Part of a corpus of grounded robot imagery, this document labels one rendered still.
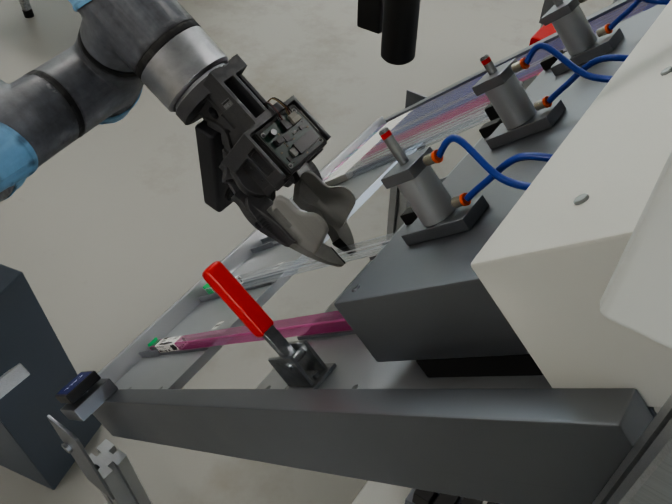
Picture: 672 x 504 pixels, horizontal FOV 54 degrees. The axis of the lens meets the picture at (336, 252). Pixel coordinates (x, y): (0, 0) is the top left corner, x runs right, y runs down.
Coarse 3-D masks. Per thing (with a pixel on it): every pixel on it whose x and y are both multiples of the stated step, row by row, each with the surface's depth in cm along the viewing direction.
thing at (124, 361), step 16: (368, 128) 115; (352, 144) 112; (336, 160) 109; (256, 240) 98; (240, 256) 96; (192, 288) 91; (176, 304) 89; (192, 304) 90; (160, 320) 87; (176, 320) 89; (144, 336) 86; (160, 336) 87; (128, 352) 84; (112, 368) 83; (128, 368) 84
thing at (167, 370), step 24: (384, 168) 91; (360, 192) 88; (264, 240) 98; (264, 264) 87; (264, 288) 77; (192, 312) 89; (216, 312) 81; (168, 336) 86; (144, 360) 83; (168, 360) 76; (192, 360) 70; (120, 384) 80; (144, 384) 74; (168, 384) 68
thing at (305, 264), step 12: (372, 240) 62; (384, 240) 60; (348, 252) 64; (360, 252) 63; (372, 252) 62; (288, 264) 73; (300, 264) 71; (312, 264) 69; (324, 264) 68; (240, 276) 83; (252, 276) 79; (264, 276) 77; (276, 276) 75
